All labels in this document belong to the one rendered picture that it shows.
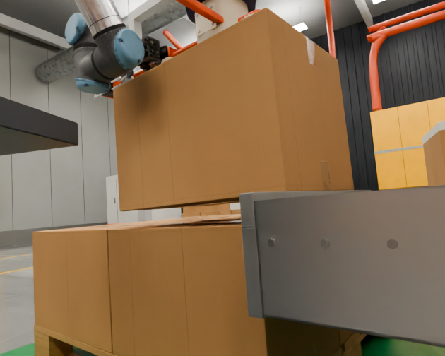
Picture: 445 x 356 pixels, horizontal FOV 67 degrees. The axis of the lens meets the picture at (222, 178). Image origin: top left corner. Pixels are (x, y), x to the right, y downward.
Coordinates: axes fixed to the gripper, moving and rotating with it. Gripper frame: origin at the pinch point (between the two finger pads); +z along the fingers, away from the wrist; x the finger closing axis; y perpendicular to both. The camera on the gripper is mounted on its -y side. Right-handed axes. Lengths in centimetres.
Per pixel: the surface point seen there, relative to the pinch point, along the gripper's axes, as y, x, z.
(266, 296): 58, -68, -36
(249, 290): 55, -68, -36
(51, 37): -897, 485, 376
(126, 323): -4, -87, -21
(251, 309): 55, -71, -36
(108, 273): -13, -73, -20
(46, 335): -59, -101, -21
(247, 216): 56, -55, -35
